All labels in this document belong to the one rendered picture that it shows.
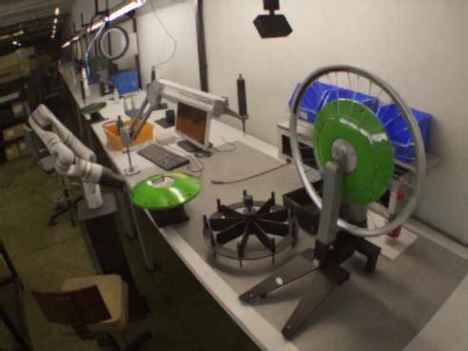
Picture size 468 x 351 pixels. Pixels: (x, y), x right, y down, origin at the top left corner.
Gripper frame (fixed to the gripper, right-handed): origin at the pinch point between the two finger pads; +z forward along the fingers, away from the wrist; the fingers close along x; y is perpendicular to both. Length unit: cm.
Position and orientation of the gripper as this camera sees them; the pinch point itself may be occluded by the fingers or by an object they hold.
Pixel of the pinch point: (132, 193)
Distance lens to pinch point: 150.3
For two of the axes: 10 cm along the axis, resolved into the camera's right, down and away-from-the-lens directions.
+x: -4.6, -3.7, 8.1
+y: 4.5, -8.8, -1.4
